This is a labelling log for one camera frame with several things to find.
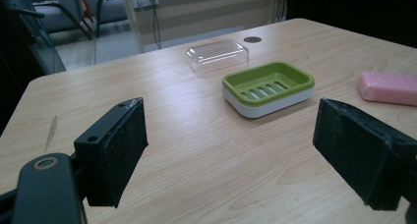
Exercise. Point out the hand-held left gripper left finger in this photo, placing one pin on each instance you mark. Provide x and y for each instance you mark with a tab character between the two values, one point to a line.
111	152

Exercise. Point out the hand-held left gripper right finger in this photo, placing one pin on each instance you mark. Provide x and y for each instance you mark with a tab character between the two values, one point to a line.
357	152

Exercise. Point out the pink soap bar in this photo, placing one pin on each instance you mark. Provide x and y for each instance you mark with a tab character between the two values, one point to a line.
388	88

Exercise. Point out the green and white soap dish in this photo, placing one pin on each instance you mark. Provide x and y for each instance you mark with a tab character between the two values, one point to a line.
267	88

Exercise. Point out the clear plastic soap dish lid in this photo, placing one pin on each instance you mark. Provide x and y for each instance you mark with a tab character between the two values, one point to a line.
217	55

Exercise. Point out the white pillar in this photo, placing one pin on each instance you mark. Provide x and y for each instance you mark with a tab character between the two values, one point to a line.
134	24

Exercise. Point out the round table grommet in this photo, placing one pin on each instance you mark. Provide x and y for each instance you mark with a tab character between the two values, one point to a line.
252	39

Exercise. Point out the grey chair with black frame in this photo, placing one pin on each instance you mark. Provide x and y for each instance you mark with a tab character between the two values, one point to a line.
62	16
109	8

